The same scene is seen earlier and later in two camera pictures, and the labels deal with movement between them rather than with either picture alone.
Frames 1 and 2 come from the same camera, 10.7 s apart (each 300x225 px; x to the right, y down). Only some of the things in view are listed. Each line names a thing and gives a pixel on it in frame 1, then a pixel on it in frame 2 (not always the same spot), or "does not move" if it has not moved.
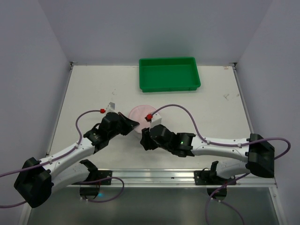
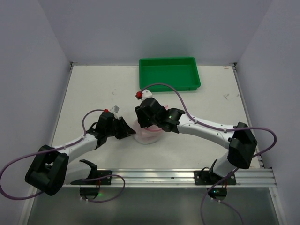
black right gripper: [147, 138] to [142, 116]
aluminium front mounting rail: [177, 178] does not move
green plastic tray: [168, 74] does not move
